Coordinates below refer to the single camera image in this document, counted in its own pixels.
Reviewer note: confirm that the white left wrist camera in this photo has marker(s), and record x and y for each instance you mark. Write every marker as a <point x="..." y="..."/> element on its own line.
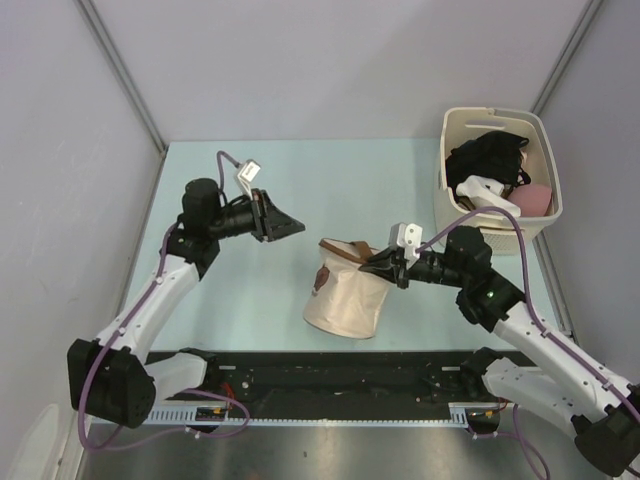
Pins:
<point x="245" y="174"/>

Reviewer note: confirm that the grey slotted cable duct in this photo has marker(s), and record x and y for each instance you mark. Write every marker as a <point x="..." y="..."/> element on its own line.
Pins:
<point x="448" y="415"/>

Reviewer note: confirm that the aluminium frame post right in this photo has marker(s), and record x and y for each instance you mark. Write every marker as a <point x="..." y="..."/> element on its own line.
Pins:
<point x="571" y="47"/>

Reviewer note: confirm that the pink bra cup in basket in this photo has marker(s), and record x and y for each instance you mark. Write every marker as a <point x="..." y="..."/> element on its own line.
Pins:
<point x="533" y="200"/>

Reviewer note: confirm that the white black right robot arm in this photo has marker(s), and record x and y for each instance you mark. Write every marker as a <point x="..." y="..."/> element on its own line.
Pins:
<point x="596" y="407"/>

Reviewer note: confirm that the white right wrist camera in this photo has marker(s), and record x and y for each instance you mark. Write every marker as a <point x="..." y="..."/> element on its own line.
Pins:
<point x="406" y="237"/>

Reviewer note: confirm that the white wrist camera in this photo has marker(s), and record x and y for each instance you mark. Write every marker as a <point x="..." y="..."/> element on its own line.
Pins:
<point x="245" y="174"/>
<point x="406" y="237"/>

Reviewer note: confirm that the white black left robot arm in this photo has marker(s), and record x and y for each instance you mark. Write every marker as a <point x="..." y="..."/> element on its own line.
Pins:
<point x="109" y="376"/>

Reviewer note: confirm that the aluminium frame post left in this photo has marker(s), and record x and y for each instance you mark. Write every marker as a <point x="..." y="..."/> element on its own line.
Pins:
<point x="112" y="55"/>

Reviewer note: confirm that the white garment in basket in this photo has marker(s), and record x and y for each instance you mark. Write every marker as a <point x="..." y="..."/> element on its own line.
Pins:
<point x="485" y="192"/>

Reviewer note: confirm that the black garment in basket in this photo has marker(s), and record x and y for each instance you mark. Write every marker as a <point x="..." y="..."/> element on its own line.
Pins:
<point x="497" y="155"/>

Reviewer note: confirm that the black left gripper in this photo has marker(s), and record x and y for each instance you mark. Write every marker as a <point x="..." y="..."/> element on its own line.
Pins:
<point x="269" y="223"/>

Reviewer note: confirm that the aluminium frame post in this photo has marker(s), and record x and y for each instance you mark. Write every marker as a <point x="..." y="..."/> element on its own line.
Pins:
<point x="112" y="55"/>
<point x="571" y="47"/>

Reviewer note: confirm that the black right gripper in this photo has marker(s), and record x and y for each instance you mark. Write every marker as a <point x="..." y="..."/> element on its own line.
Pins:
<point x="389" y="265"/>

